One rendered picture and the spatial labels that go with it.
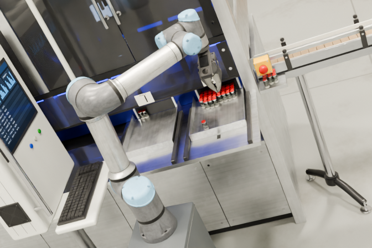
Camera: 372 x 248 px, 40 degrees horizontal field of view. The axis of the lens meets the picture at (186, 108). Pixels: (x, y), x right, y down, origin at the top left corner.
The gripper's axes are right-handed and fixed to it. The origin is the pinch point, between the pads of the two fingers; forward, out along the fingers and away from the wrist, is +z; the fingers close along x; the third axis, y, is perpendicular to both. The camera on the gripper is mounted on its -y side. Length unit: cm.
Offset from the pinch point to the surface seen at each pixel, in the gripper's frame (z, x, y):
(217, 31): -13.7, -4.2, 27.9
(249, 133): 19.6, -7.3, -7.9
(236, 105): 21.4, -1.2, 20.6
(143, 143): 21, 45, 10
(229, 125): 19.2, 1.3, 1.5
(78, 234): 62, 100, 5
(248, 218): 98, 17, 27
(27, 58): -31, 85, 28
